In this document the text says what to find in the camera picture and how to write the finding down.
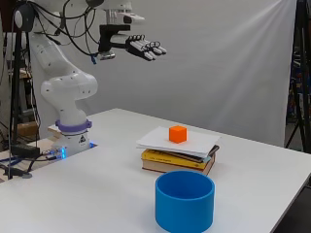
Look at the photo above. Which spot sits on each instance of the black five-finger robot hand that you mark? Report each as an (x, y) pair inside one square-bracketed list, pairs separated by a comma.
[(142, 47)]

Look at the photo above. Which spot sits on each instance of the orange cube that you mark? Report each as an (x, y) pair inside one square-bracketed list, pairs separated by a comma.
[(177, 134)]

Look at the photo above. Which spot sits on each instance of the white seven-joint robot arm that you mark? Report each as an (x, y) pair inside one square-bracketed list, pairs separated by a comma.
[(66, 85)]

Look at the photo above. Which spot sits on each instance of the white hanging sheet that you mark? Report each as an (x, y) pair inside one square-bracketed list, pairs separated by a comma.
[(210, 64)]

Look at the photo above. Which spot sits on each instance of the yellow book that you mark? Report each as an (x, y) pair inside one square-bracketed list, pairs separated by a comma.
[(168, 159)]

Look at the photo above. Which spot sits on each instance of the dark thin book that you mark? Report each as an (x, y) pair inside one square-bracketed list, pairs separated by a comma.
[(212, 152)]

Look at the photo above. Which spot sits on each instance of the wooden side table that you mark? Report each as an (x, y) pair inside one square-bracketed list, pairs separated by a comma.
[(39, 163)]

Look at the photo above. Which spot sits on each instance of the black power box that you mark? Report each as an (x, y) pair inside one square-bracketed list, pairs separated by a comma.
[(25, 150)]

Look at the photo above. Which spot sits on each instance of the cluttered background shelf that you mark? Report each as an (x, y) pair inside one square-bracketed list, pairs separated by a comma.
[(296, 87)]

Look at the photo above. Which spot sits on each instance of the blue round tub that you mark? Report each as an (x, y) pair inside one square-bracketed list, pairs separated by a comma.
[(184, 207)]

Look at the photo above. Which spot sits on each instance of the black tripod stand with camera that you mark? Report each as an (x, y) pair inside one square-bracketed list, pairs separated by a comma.
[(15, 97)]

